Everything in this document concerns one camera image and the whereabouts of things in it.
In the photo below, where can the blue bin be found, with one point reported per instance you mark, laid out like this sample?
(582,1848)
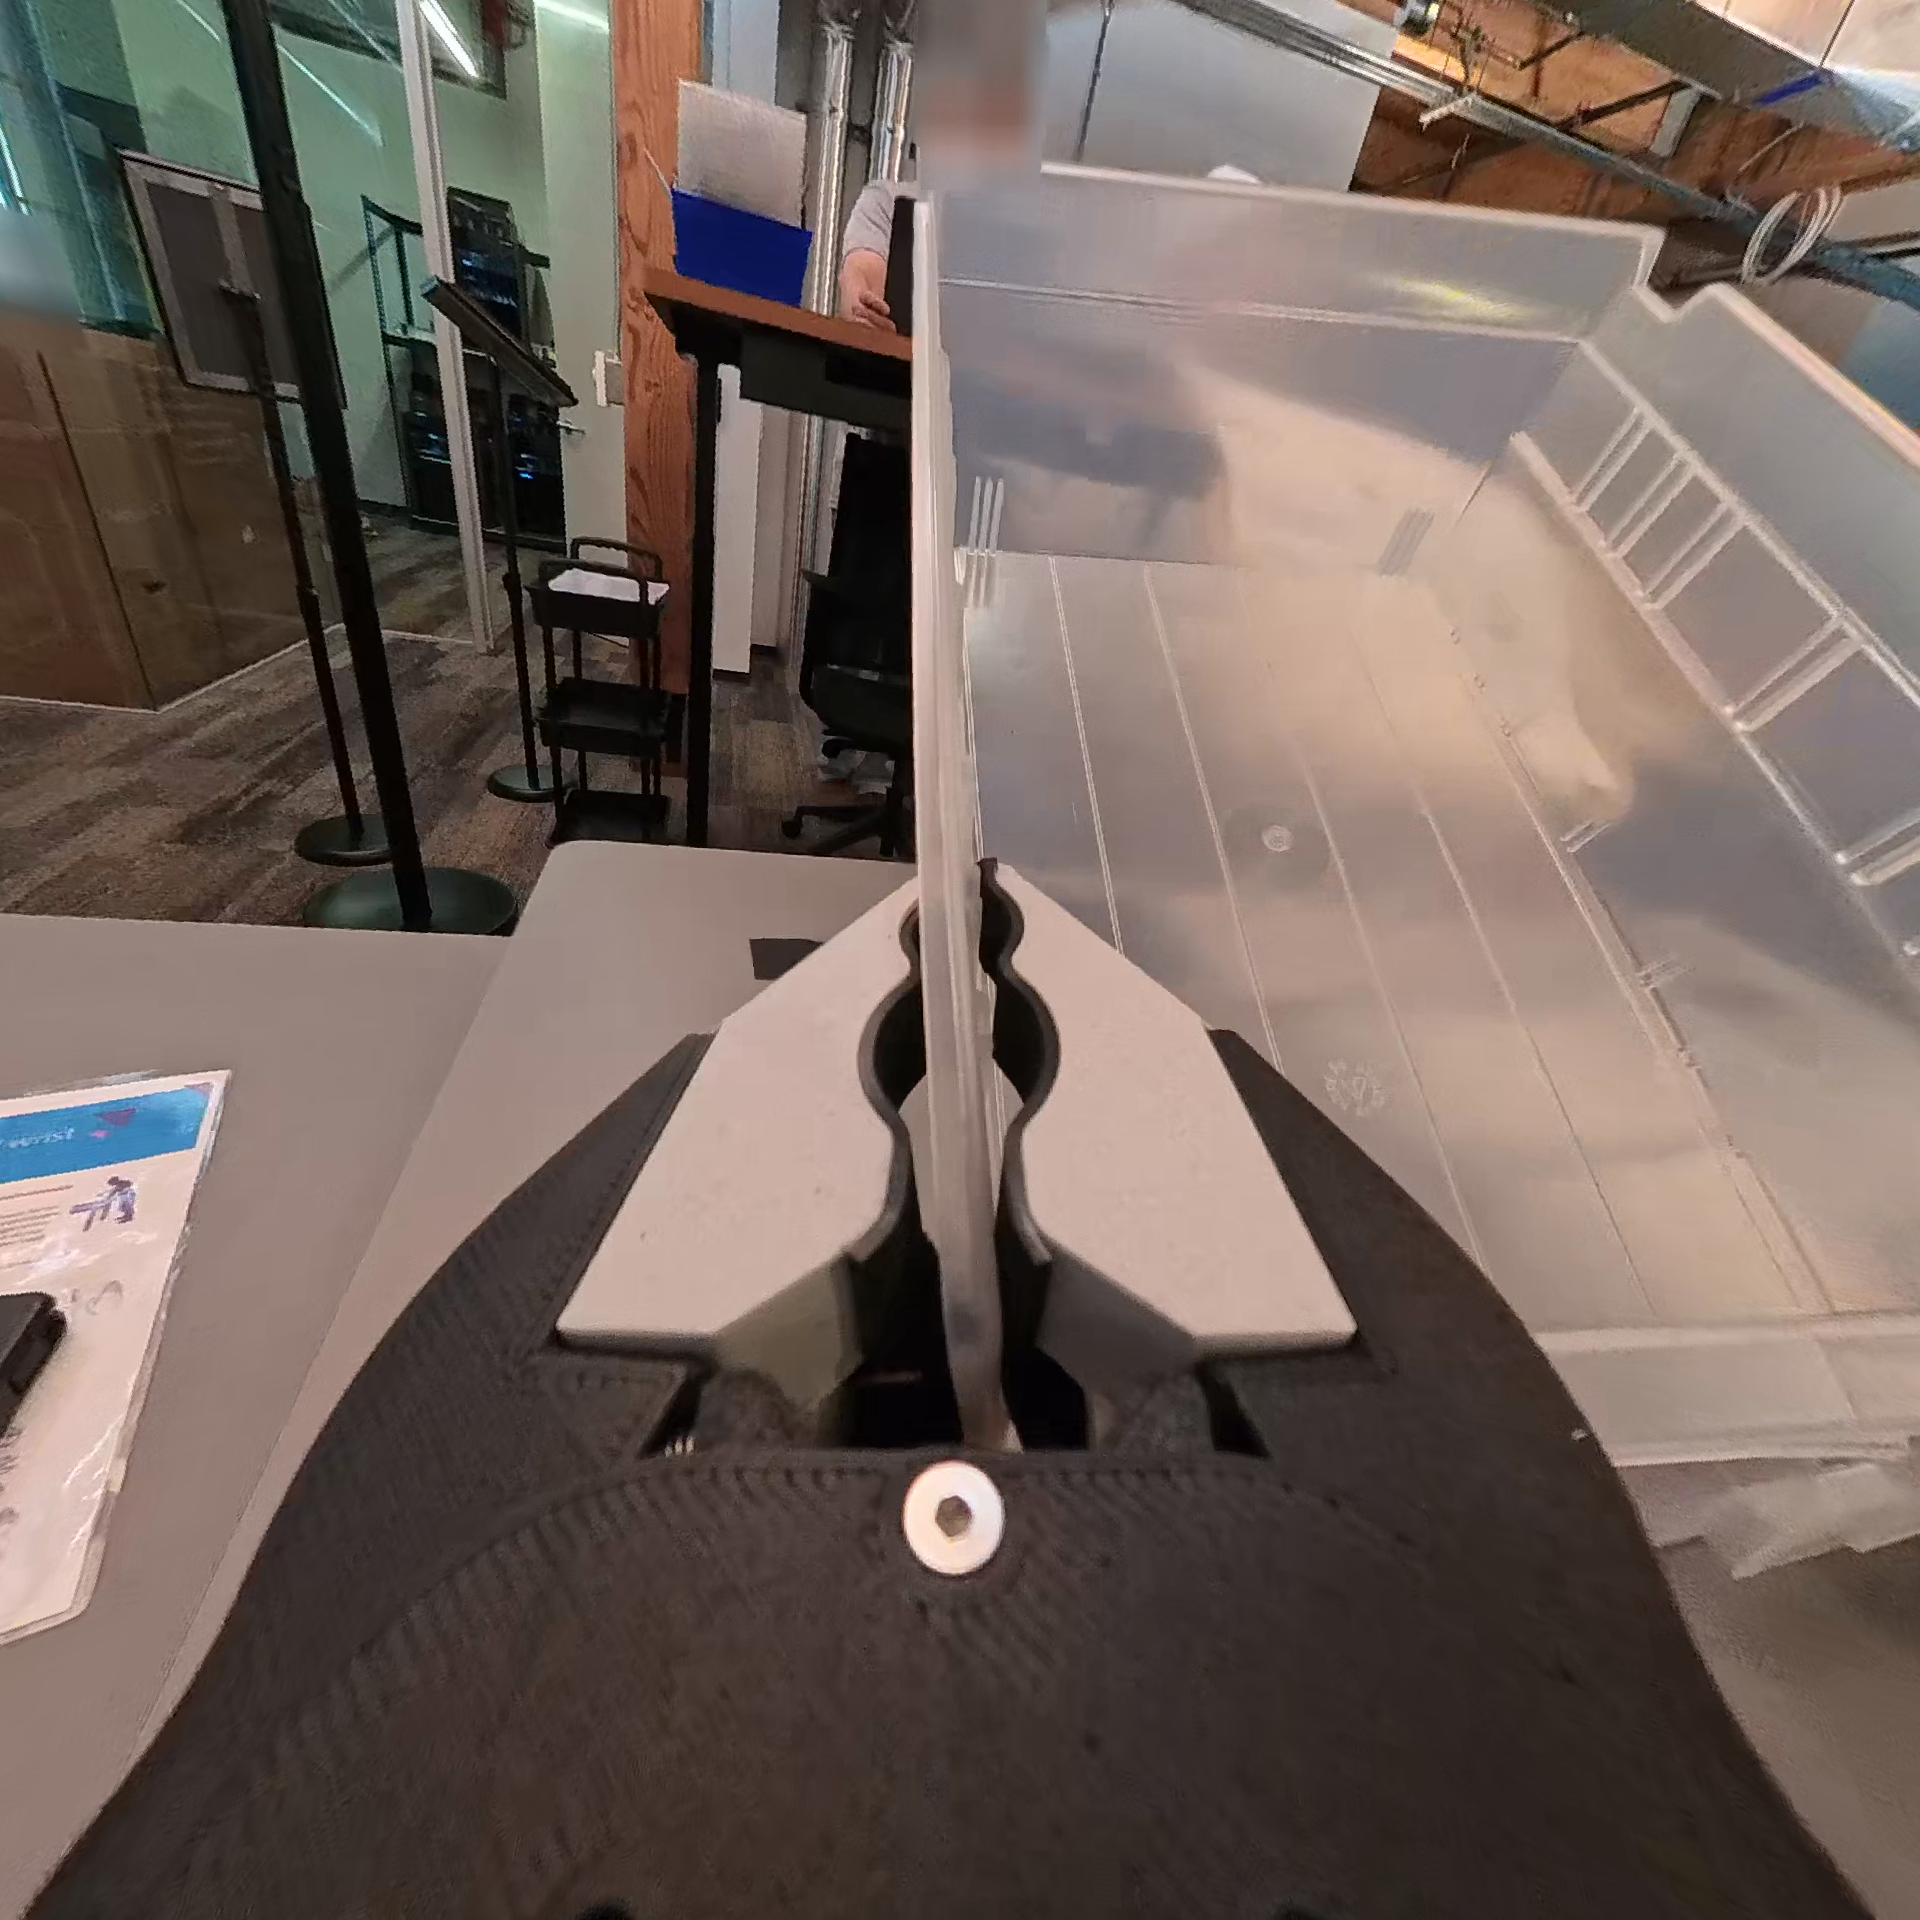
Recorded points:
(743,247)

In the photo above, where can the black utility cart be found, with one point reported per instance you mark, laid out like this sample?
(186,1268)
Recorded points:
(599,714)

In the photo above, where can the wooden standing desk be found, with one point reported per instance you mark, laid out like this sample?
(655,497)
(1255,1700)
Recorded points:
(781,317)

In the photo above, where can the small black device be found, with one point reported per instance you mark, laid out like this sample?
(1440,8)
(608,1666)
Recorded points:
(27,1364)

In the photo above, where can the clear plastic storage bin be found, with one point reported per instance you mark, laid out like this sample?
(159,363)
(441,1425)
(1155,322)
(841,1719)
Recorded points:
(1349,826)

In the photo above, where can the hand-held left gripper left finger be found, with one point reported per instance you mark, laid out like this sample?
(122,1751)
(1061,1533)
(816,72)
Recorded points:
(750,1184)

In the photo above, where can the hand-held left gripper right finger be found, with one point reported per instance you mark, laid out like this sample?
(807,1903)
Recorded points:
(1170,1184)

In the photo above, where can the white wall switch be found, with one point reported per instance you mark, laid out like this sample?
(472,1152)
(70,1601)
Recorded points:
(608,375)

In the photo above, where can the black music stand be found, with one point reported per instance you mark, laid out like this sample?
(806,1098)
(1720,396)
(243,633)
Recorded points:
(504,340)

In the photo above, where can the thin black pole stand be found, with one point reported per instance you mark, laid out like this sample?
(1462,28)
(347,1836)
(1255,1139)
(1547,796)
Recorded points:
(342,840)

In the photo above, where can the wooden column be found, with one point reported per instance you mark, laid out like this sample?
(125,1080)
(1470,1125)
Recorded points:
(656,181)

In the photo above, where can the laminated printed sheet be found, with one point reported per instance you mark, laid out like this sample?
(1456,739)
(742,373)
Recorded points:
(106,1348)

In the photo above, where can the black framed board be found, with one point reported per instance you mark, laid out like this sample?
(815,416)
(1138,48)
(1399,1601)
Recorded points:
(194,271)

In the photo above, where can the black server rack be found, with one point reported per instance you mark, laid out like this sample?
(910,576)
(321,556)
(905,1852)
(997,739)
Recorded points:
(487,271)

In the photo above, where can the thick black pole stand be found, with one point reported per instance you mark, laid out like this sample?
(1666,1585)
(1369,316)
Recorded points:
(338,523)

